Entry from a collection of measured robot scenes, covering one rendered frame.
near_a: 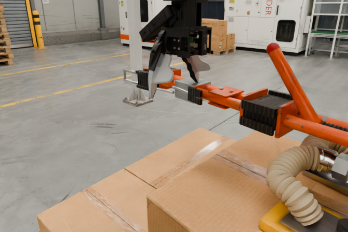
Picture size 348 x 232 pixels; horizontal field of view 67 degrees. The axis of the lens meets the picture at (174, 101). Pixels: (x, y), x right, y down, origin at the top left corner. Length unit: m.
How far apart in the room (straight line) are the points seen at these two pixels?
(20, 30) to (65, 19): 1.60
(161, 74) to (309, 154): 0.29
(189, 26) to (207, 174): 0.29
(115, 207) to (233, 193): 0.66
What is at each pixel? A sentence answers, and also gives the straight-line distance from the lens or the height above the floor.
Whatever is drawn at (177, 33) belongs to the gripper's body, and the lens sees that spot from 0.51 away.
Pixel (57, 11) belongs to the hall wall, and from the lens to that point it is 10.38.
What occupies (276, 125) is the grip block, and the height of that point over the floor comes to 1.07.
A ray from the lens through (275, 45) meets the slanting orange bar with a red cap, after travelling 0.50.
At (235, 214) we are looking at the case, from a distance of 0.47.
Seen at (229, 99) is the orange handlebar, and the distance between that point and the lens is 0.55.
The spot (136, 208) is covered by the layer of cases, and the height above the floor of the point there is 0.54.
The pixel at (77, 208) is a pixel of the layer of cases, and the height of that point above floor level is 0.54.
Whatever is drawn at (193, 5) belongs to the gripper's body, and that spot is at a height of 1.26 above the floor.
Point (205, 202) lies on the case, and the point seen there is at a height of 0.94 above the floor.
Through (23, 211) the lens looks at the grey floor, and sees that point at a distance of 2.11.
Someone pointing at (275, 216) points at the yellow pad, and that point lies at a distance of 0.46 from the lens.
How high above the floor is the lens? 1.26
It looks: 20 degrees down
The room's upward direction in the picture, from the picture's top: straight up
